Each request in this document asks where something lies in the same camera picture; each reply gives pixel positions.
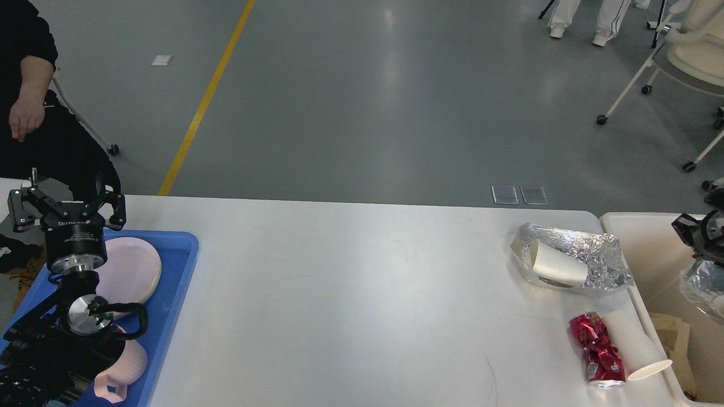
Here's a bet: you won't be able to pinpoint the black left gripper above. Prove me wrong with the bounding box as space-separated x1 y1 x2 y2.
8 168 127 274

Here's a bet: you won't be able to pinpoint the chair leg with caster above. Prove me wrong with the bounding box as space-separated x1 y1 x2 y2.
52 67 120 156

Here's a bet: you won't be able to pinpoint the person in black clothes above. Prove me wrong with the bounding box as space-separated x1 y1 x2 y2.
1 1 121 201

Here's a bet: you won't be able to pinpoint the clear plastic wrap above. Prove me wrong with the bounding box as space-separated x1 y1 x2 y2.
678 257 723 325

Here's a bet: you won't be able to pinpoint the metal floor plates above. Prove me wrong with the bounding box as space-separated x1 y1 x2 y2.
491 185 550 206

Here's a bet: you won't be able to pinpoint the yellow plate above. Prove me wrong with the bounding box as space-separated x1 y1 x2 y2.
137 254 162 304

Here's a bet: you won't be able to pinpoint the seated person's hand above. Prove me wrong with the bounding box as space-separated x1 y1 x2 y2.
8 95 45 142

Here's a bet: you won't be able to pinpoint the crushed red wrapper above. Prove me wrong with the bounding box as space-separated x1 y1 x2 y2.
569 311 626 388

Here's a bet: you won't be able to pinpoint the pink ribbed mug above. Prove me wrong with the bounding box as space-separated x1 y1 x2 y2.
93 339 148 404

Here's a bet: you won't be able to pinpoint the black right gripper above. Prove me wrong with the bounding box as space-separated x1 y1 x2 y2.
671 210 723 261

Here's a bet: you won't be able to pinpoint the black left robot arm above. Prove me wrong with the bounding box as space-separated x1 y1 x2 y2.
2 169 148 406

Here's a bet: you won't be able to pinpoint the person in white trousers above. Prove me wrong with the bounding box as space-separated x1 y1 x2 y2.
548 0 633 47

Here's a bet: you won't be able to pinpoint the beige plastic bin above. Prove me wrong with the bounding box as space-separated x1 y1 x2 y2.
600 212 723 406

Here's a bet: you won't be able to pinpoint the white paper cup in foil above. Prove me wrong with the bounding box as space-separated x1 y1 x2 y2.
523 240 589 288

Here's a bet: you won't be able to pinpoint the white office chair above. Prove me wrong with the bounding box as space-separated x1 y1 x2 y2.
596 0 724 190

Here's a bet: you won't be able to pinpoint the white paper cup lying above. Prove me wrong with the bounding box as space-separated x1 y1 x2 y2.
602 310 673 381

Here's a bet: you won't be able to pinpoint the pink plate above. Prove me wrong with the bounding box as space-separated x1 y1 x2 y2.
96 237 159 304

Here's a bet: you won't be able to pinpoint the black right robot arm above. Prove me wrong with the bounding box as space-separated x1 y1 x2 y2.
671 188 723 265

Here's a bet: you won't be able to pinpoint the crumpled aluminium foil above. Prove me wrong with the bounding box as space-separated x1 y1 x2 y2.
510 222 634 297

